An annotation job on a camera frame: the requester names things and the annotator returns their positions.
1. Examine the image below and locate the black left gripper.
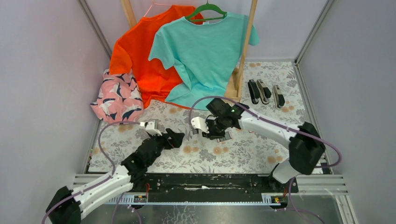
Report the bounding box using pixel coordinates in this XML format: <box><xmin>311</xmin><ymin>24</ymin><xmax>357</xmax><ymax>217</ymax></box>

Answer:
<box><xmin>147</xmin><ymin>129</ymin><xmax>184</xmax><ymax>167</ymax></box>

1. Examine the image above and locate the beige and black stapler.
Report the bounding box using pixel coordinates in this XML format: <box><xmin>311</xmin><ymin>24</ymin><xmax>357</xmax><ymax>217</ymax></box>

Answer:
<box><xmin>256</xmin><ymin>79</ymin><xmax>271</xmax><ymax>105</ymax></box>

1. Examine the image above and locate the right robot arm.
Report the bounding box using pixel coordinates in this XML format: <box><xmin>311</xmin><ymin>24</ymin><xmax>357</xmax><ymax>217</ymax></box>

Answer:
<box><xmin>204</xmin><ymin>98</ymin><xmax>325</xmax><ymax>192</ymax></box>

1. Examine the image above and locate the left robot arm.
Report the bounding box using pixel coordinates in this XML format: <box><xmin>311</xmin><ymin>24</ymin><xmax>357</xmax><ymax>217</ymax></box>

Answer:
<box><xmin>42</xmin><ymin>128</ymin><xmax>184</xmax><ymax>224</ymax></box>

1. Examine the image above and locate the wooden rack base tray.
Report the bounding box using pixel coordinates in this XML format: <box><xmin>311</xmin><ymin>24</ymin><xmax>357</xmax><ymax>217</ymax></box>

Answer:
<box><xmin>224</xmin><ymin>68</ymin><xmax>243</xmax><ymax>102</ymax></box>

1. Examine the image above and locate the pink bird-pattern cloth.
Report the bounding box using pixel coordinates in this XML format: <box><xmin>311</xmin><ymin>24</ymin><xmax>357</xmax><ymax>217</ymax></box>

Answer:
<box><xmin>90</xmin><ymin>69</ymin><xmax>144</xmax><ymax>123</ymax></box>

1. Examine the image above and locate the teal t-shirt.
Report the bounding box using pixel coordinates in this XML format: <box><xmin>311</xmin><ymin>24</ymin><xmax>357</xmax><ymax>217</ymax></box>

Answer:
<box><xmin>148</xmin><ymin>12</ymin><xmax>249</xmax><ymax>110</ymax></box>

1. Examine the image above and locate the orange t-shirt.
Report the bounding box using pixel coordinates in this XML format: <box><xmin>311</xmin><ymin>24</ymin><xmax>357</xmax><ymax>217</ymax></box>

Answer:
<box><xmin>110</xmin><ymin>5</ymin><xmax>196</xmax><ymax>108</ymax></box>

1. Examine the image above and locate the green clothes hanger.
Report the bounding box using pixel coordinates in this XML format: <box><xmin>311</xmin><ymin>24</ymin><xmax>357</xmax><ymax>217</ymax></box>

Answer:
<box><xmin>185</xmin><ymin>0</ymin><xmax>227</xmax><ymax>23</ymax></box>

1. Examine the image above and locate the pink clothes hanger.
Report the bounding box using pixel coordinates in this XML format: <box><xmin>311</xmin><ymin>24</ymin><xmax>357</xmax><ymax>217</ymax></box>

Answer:
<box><xmin>143</xmin><ymin>0</ymin><xmax>172</xmax><ymax>18</ymax></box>

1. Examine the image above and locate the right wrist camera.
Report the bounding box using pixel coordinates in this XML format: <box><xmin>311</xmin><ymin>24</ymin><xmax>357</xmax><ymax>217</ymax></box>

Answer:
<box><xmin>191</xmin><ymin>117</ymin><xmax>209</xmax><ymax>134</ymax></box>

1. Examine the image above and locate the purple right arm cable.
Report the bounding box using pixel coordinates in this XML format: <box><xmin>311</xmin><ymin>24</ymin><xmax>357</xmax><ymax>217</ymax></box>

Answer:
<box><xmin>188</xmin><ymin>96</ymin><xmax>343</xmax><ymax>223</ymax></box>

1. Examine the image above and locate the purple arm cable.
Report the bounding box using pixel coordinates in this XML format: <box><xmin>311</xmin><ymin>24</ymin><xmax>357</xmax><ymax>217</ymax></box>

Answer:
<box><xmin>188</xmin><ymin>96</ymin><xmax>343</xmax><ymax>223</ymax></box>
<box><xmin>42</xmin><ymin>121</ymin><xmax>146</xmax><ymax>224</ymax></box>

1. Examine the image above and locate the wooden rack right post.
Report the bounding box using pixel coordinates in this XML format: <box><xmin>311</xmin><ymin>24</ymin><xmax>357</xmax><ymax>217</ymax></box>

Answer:
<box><xmin>234</xmin><ymin>0</ymin><xmax>258</xmax><ymax>90</ymax></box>

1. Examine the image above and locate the wooden rack post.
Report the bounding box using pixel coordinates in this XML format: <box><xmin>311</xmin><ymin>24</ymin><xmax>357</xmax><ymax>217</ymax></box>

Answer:
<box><xmin>234</xmin><ymin>0</ymin><xmax>258</xmax><ymax>90</ymax></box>
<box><xmin>120</xmin><ymin>0</ymin><xmax>137</xmax><ymax>28</ymax></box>

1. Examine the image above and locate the wooden rack left post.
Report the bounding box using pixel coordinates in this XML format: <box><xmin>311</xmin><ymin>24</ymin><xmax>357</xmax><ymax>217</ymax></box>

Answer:
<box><xmin>120</xmin><ymin>0</ymin><xmax>137</xmax><ymax>28</ymax></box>

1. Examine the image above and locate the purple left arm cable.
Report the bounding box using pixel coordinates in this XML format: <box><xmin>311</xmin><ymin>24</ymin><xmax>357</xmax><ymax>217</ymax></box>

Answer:
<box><xmin>42</xmin><ymin>121</ymin><xmax>146</xmax><ymax>224</ymax></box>

